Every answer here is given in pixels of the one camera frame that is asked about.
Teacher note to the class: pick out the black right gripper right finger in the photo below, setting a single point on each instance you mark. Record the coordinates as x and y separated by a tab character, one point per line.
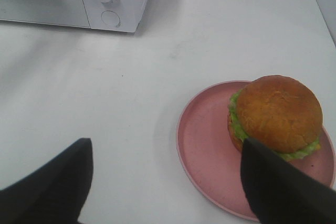
277	192

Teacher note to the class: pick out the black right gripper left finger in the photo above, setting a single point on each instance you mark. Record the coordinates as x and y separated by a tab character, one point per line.
54	193

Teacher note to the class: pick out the pink round plate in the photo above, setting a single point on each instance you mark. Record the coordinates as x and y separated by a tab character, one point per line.
212	162

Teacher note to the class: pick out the burger with lettuce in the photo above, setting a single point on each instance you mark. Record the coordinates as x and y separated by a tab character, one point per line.
280	112

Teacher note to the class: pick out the white round door button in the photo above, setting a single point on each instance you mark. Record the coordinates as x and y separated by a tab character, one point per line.
110	18

